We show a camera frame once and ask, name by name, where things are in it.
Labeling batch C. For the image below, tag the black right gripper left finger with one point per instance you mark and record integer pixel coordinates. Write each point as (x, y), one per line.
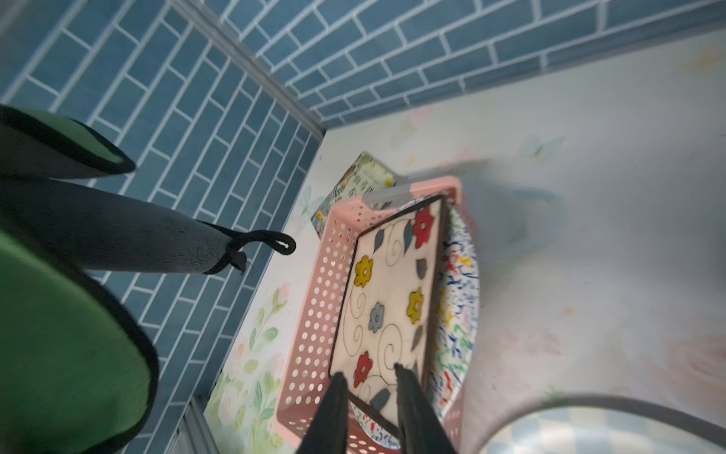
(328, 431)

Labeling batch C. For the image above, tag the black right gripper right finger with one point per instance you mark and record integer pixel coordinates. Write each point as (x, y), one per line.
(420, 430)

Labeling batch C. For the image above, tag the square floral plate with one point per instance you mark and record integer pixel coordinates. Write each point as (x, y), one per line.
(387, 308)

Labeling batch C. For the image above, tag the blue checkered round plate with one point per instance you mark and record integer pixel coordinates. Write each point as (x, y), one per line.
(602, 424)

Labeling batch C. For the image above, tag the round colourful speckled plate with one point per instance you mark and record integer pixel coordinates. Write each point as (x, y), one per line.
(455, 319)

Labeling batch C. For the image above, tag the pink perforated plastic basket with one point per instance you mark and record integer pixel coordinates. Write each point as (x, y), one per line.
(307, 377)

